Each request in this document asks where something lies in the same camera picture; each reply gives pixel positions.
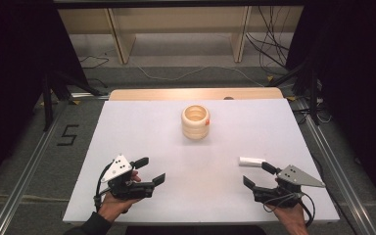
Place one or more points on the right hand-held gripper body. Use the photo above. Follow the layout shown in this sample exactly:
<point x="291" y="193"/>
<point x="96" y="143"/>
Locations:
<point x="298" y="177"/>

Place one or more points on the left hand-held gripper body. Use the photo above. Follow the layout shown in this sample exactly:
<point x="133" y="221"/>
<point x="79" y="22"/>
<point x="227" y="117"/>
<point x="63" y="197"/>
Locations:
<point x="117" y="168"/>

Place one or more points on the white cylinder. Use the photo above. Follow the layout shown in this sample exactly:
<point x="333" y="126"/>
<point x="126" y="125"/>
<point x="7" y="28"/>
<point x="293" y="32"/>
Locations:
<point x="251" y="161"/>

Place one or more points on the person's left hand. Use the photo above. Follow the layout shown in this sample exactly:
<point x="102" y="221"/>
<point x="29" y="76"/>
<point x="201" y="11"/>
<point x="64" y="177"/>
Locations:
<point x="114" y="205"/>

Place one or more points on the person's right hand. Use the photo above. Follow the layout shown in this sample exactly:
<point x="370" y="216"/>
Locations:
<point x="289" y="215"/>

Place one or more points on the black panel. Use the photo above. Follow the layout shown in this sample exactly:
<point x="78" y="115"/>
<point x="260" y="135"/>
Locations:
<point x="196" y="230"/>

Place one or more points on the yellow tape piece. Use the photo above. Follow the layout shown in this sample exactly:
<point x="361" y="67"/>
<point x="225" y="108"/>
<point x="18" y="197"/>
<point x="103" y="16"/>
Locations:
<point x="291" y="98"/>
<point x="270" y="78"/>
<point x="75" y="102"/>

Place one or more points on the light wooden table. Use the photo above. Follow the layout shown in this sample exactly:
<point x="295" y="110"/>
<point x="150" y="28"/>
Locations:
<point x="176" y="94"/>

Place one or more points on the black metal stand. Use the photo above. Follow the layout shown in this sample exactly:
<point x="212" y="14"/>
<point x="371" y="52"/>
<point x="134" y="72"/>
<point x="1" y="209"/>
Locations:
<point x="47" y="104"/>
<point x="312" y="94"/>

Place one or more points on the black curtain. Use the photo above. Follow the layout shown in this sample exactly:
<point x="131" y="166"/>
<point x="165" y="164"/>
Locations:
<point x="13" y="65"/>
<point x="355" y="81"/>

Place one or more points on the aluminium floor rail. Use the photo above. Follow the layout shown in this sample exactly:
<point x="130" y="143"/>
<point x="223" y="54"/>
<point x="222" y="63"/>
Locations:
<point x="23" y="182"/>
<point x="339" y="169"/>

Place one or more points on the short aluminium rail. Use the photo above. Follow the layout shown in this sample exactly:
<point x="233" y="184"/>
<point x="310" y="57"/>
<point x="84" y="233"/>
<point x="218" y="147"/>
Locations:
<point x="89" y="96"/>

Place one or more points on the beige wooden desk frame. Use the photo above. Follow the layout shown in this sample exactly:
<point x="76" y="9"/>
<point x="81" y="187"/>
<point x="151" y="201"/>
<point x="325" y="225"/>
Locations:
<point x="124" y="39"/>

